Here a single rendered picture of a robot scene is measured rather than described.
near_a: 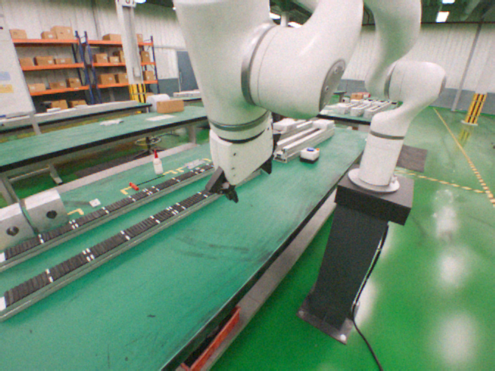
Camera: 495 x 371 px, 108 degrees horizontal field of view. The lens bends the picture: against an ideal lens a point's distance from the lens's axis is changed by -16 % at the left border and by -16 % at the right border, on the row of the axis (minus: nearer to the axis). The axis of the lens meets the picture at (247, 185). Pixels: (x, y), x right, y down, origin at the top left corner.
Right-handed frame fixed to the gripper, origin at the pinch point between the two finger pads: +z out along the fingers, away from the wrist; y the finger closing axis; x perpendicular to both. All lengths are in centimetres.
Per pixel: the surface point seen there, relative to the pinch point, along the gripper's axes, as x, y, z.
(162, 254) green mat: -11.0, 25.1, 20.9
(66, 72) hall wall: -1057, 25, 300
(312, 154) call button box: -16, -56, 54
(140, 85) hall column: -577, -113, 260
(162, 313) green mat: 3.9, 30.6, 12.8
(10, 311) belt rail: -17, 57, 7
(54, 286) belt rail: -18, 49, 11
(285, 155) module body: -26, -46, 55
